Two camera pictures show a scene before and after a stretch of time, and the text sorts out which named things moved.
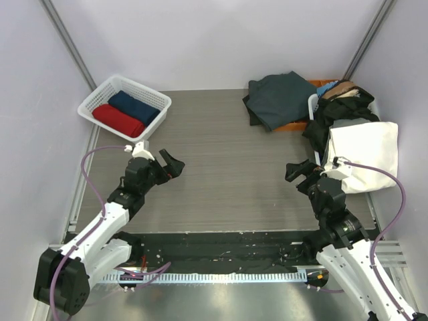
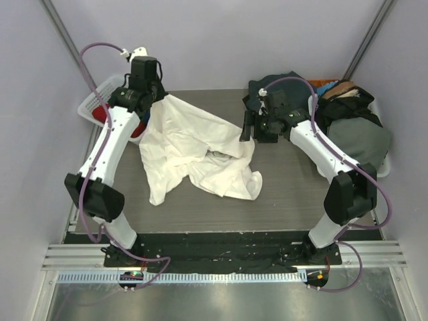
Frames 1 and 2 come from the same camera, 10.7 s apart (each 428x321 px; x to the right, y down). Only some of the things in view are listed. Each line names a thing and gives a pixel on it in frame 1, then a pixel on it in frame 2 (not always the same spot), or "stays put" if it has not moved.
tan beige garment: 340,88 stays put
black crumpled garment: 354,105 stays put
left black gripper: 170,170 → 160,90
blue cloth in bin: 322,89 stays put
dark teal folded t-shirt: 277,99 stays put
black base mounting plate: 226,251 stays put
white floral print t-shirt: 372,144 → 183,140
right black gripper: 305,178 → 247,125
